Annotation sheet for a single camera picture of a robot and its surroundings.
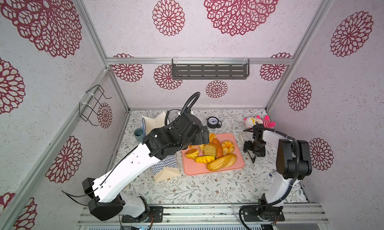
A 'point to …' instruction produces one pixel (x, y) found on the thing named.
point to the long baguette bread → (222, 162)
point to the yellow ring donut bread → (227, 147)
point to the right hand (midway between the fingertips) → (251, 150)
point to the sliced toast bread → (210, 150)
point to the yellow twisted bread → (204, 159)
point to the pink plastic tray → (190, 167)
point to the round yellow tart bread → (192, 153)
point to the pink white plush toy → (252, 121)
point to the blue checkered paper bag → (165, 168)
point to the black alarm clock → (213, 122)
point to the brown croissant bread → (219, 150)
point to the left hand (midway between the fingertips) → (198, 135)
